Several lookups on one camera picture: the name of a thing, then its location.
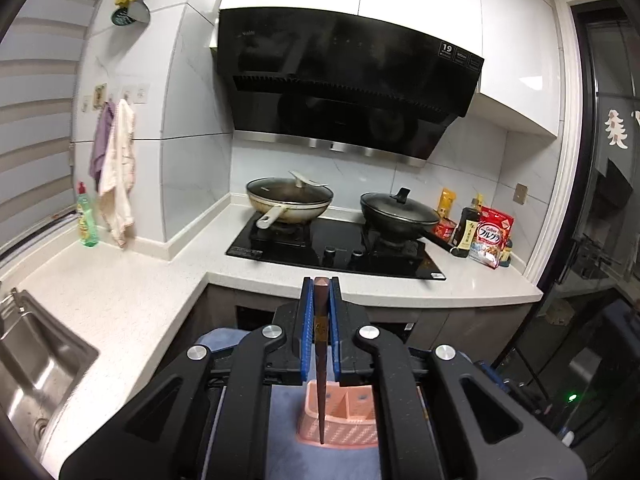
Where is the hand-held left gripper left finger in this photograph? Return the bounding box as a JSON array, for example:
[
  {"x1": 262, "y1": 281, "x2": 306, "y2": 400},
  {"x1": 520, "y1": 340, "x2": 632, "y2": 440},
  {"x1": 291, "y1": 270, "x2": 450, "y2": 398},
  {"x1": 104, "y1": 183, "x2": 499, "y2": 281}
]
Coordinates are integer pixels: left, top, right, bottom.
[{"x1": 59, "y1": 276, "x2": 313, "y2": 480}]

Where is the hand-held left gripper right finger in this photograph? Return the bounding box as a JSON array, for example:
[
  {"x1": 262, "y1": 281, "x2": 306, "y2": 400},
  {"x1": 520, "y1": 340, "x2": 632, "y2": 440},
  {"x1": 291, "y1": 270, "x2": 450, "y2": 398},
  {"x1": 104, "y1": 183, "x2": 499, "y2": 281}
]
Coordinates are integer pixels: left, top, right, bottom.
[{"x1": 327, "y1": 276, "x2": 587, "y2": 480}]

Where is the dark red chopstick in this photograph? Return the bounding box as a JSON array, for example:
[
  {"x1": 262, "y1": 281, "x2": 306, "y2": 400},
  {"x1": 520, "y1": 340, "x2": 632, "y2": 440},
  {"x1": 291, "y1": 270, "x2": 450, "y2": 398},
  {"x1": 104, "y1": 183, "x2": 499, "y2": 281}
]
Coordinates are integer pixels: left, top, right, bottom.
[{"x1": 313, "y1": 276, "x2": 331, "y2": 446}]

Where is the pink perforated utensil holder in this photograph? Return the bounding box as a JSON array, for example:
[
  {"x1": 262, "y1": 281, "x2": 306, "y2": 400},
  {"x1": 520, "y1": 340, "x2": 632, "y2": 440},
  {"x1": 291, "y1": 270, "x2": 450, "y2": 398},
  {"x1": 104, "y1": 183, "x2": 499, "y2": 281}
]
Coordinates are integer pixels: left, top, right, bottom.
[{"x1": 296, "y1": 380, "x2": 381, "y2": 448}]

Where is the black gas stove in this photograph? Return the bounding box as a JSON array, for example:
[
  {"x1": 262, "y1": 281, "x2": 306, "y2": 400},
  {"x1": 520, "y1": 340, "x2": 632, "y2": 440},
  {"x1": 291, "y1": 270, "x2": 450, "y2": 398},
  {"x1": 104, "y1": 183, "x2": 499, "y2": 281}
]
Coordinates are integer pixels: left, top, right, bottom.
[{"x1": 225, "y1": 217, "x2": 447, "y2": 281}]

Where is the beige wok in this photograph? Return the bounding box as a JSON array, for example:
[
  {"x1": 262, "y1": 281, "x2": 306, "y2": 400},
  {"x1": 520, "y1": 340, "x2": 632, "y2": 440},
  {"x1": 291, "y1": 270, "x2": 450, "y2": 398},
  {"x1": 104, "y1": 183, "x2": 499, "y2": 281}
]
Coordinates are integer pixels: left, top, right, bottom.
[{"x1": 246, "y1": 185, "x2": 335, "y2": 231}]

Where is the black wok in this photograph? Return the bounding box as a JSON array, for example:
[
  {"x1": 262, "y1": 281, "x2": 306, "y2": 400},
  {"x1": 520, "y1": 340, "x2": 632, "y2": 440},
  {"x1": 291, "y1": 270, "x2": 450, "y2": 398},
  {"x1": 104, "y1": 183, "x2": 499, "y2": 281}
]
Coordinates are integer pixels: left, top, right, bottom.
[{"x1": 360, "y1": 205, "x2": 453, "y2": 252}]

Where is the blue plush mat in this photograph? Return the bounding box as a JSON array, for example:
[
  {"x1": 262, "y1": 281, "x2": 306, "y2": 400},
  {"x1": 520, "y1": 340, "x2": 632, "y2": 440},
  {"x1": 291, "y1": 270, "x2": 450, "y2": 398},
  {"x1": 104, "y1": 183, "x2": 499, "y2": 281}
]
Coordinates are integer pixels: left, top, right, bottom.
[{"x1": 194, "y1": 327, "x2": 431, "y2": 480}]

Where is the black wok lid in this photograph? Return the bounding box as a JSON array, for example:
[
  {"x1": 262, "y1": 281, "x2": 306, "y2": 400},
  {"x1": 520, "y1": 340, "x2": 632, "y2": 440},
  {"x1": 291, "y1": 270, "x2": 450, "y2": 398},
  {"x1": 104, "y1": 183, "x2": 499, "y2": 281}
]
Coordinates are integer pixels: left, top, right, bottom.
[{"x1": 360, "y1": 187, "x2": 441, "y2": 226}]

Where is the dark soy sauce bottle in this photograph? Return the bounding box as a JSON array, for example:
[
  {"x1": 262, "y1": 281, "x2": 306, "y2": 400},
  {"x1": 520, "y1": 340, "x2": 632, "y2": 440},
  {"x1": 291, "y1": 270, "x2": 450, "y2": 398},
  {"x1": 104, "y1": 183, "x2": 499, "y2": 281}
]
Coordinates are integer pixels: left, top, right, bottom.
[{"x1": 450, "y1": 206, "x2": 483, "y2": 259}]

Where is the red cereal bag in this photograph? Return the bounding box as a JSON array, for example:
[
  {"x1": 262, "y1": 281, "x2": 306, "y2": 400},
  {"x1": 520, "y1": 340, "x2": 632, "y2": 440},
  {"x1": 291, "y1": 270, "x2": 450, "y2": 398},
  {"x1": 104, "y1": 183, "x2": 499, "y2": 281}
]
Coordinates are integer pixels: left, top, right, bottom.
[{"x1": 468, "y1": 205, "x2": 515, "y2": 271}]

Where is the yellow snack packet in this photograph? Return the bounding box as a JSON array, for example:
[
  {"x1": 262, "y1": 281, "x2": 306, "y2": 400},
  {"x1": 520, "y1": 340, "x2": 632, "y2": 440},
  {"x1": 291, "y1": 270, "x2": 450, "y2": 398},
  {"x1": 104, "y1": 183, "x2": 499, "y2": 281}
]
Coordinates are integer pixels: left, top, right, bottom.
[{"x1": 438, "y1": 188, "x2": 458, "y2": 221}]

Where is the green dish soap bottle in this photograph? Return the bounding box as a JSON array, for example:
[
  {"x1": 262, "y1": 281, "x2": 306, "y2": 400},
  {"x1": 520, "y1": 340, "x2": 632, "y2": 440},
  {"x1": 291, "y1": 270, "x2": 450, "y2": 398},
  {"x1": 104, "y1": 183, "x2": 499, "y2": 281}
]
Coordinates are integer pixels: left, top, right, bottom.
[{"x1": 76, "y1": 181, "x2": 100, "y2": 247}]

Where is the black range hood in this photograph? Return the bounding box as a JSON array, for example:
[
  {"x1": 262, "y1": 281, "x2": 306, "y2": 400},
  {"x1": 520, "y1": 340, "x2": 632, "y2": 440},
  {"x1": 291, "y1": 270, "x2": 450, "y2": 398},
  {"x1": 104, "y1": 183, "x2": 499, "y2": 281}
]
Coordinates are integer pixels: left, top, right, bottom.
[{"x1": 210, "y1": 7, "x2": 486, "y2": 168}]

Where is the beige towel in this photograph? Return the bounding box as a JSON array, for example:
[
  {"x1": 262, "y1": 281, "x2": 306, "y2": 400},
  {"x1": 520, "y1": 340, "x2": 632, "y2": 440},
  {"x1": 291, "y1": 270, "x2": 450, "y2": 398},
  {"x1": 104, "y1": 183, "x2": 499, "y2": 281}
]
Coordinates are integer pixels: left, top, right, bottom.
[{"x1": 98, "y1": 99, "x2": 137, "y2": 248}]

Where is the glass sliding door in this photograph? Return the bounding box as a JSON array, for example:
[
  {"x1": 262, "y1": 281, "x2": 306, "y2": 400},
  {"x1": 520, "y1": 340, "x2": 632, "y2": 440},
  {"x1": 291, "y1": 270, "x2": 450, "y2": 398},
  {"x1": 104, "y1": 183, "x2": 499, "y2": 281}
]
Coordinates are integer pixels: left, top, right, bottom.
[{"x1": 540, "y1": 0, "x2": 640, "y2": 386}]

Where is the steel sink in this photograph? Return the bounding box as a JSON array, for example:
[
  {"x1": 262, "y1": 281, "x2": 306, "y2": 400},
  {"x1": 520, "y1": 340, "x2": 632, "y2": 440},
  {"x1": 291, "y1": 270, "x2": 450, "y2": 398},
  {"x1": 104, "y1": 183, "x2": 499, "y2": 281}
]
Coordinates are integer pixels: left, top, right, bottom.
[{"x1": 0, "y1": 287, "x2": 100, "y2": 461}]

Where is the purple cloth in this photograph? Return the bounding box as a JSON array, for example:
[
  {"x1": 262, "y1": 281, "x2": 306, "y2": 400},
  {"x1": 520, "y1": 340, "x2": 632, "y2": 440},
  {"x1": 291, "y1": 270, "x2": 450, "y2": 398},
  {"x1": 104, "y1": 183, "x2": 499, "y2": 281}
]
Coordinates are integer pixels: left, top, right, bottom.
[{"x1": 89, "y1": 102, "x2": 117, "y2": 181}]

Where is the white window blind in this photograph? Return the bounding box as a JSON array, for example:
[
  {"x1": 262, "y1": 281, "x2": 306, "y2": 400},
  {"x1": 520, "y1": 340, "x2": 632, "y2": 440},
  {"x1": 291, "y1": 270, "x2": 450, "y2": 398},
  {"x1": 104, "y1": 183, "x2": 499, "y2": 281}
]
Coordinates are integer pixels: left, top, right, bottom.
[{"x1": 0, "y1": 0, "x2": 116, "y2": 256}]

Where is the glass lid grey handle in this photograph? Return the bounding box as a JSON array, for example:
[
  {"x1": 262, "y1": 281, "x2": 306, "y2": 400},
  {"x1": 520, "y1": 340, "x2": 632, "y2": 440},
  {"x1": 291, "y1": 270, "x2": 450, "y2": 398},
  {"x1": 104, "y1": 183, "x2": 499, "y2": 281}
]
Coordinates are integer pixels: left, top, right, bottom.
[{"x1": 246, "y1": 170, "x2": 334, "y2": 206}]

